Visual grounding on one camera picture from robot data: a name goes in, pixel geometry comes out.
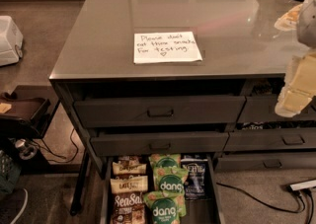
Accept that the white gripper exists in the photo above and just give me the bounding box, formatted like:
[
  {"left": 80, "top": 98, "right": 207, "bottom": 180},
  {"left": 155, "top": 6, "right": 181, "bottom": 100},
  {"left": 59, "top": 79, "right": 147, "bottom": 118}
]
[{"left": 275, "top": 48, "right": 316, "bottom": 117}]

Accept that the blue kettle chip bag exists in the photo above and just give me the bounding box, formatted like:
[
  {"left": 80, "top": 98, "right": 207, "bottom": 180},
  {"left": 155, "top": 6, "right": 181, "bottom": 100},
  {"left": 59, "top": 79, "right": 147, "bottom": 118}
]
[{"left": 181, "top": 158, "right": 207, "bottom": 200}]

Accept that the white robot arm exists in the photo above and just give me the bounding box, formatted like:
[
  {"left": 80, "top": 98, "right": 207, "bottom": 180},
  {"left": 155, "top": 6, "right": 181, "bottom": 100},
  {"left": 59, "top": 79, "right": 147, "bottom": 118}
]
[{"left": 275, "top": 0, "right": 316, "bottom": 117}]

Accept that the top right drawer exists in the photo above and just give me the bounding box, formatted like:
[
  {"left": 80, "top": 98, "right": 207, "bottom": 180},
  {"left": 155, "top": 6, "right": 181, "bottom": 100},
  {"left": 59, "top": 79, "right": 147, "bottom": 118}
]
[{"left": 238, "top": 95, "right": 316, "bottom": 122}]

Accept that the middle right drawer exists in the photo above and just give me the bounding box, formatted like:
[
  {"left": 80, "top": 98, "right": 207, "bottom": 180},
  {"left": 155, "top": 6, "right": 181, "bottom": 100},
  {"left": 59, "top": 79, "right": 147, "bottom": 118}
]
[{"left": 224, "top": 128, "right": 316, "bottom": 151}]

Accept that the top left drawer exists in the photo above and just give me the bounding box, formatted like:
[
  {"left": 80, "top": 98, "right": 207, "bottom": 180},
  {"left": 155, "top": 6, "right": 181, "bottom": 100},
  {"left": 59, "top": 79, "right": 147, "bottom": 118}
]
[{"left": 74, "top": 96, "right": 245, "bottom": 128}]

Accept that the middle left drawer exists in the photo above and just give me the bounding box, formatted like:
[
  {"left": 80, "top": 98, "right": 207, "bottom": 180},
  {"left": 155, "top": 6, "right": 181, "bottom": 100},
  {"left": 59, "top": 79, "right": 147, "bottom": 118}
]
[{"left": 91, "top": 131, "right": 228, "bottom": 157}]

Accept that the open bottom left drawer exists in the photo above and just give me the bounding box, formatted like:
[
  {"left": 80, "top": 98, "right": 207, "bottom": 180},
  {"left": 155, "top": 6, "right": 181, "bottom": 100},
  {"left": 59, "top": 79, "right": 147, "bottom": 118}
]
[{"left": 100, "top": 154, "right": 225, "bottom": 224}]

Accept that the dark grey drawer cabinet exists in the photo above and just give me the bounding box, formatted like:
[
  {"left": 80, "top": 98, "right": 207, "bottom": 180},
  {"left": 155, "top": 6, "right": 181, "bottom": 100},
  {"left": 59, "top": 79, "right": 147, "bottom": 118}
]
[{"left": 48, "top": 0, "right": 316, "bottom": 217}]

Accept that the green dang bag back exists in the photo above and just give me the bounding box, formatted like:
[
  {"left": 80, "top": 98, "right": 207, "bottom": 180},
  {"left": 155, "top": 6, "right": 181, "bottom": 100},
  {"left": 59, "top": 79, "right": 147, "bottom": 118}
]
[{"left": 149, "top": 154, "right": 181, "bottom": 168}]

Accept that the green dang bag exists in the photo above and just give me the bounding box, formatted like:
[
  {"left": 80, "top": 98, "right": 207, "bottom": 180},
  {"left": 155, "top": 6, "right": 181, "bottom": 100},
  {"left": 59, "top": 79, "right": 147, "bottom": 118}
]
[
  {"left": 143, "top": 190, "right": 186, "bottom": 224},
  {"left": 153, "top": 167, "right": 189, "bottom": 193},
  {"left": 149, "top": 154, "right": 181, "bottom": 168}
]

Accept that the green dang bag middle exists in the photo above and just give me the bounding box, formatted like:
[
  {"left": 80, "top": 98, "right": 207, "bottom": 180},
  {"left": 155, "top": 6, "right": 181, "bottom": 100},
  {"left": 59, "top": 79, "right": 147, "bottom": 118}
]
[{"left": 153, "top": 167, "right": 189, "bottom": 193}]

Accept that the green dang bag front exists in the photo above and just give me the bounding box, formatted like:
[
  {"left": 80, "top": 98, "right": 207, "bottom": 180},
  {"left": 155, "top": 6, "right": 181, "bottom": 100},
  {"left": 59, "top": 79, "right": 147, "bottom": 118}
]
[{"left": 143, "top": 190, "right": 186, "bottom": 224}]

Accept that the cream snack bag back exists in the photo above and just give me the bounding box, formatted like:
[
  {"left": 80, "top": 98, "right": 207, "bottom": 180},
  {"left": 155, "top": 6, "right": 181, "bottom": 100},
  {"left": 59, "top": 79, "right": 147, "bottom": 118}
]
[{"left": 113, "top": 163, "right": 146, "bottom": 175}]

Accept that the brown sea salt snack bag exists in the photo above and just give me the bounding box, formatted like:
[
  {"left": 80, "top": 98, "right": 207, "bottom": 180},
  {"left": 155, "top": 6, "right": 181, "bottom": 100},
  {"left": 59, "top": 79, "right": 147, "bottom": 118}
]
[{"left": 111, "top": 192, "right": 146, "bottom": 224}]

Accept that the white handwritten paper note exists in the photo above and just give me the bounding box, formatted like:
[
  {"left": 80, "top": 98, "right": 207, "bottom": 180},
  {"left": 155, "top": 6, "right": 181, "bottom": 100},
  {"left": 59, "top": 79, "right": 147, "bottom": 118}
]
[{"left": 133, "top": 32, "right": 202, "bottom": 64}]

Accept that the black tray cart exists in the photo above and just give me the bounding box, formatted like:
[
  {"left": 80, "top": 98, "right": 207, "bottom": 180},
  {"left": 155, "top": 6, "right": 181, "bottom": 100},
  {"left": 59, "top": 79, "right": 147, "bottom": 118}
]
[{"left": 0, "top": 93, "right": 50, "bottom": 138}]

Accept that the white appliance on floor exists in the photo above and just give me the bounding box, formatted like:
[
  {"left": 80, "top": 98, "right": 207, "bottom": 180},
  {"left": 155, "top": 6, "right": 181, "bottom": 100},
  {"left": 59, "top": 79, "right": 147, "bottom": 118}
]
[{"left": 0, "top": 16, "right": 23, "bottom": 66}]

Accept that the green plastic crate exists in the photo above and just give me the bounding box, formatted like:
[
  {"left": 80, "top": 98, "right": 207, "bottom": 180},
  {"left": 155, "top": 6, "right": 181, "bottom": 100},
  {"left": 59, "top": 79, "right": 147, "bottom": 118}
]
[{"left": 0, "top": 150, "right": 21, "bottom": 193}]

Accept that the shoe with white sole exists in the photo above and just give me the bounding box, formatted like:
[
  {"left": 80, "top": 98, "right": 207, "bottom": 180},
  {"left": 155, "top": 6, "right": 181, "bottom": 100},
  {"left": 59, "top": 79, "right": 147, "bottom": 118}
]
[{"left": 0, "top": 188, "right": 29, "bottom": 224}]

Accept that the black floor cable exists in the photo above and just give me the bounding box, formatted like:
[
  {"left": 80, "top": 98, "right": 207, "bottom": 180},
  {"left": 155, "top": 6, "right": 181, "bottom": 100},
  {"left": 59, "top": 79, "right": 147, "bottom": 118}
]
[{"left": 215, "top": 182, "right": 315, "bottom": 224}]

